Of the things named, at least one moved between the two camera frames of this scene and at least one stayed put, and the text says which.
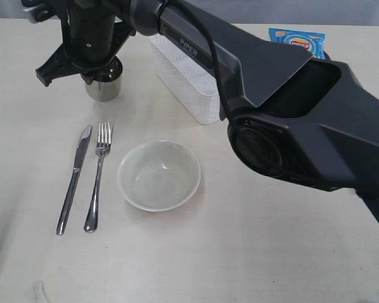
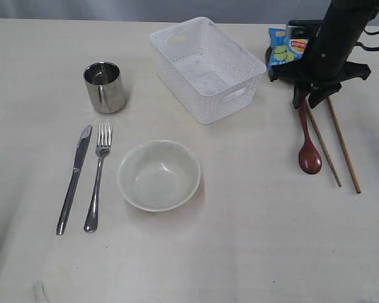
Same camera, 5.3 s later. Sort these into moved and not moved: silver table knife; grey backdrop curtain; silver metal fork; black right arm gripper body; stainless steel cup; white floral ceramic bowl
Moved: black right arm gripper body; stainless steel cup
Not moved: white floral ceramic bowl; grey backdrop curtain; silver table knife; silver metal fork
